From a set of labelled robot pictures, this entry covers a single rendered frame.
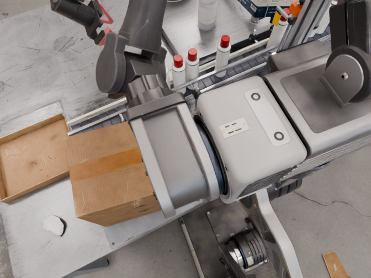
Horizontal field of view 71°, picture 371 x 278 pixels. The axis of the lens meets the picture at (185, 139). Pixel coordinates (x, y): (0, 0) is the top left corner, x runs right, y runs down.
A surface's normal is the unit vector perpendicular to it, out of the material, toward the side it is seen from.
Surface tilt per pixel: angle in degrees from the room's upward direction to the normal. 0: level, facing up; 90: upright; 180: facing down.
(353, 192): 0
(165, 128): 0
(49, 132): 0
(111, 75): 50
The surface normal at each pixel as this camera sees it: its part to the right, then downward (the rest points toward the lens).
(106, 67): -0.73, 0.00
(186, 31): -0.01, -0.40
